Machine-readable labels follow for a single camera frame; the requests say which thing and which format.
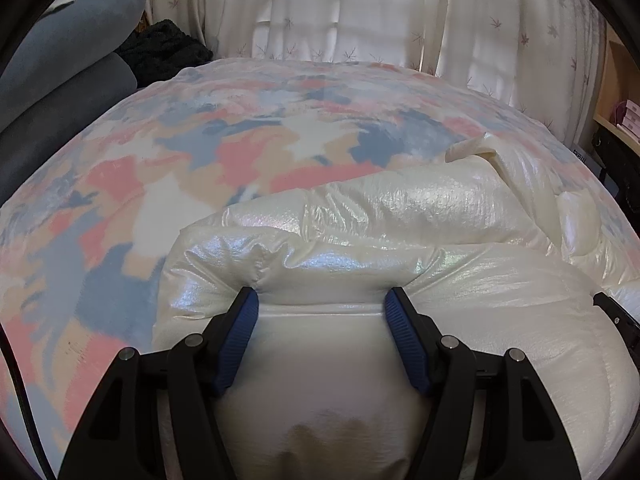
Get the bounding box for white shiny puffer jacket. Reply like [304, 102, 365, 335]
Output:
[153, 134, 639, 479]

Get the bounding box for floral pastel bed blanket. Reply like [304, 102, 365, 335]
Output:
[1, 58, 639, 479]

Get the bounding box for pink boxes on shelf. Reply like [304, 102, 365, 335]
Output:
[612, 100, 640, 139]

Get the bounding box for wooden shelf unit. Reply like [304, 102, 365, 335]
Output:
[578, 25, 639, 155]

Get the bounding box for white leaf-patterned curtain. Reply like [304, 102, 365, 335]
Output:
[148, 0, 604, 145]

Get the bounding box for black fuzzy cushion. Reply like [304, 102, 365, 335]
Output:
[116, 20, 218, 89]

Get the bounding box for black cable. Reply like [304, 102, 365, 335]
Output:
[0, 326, 54, 480]

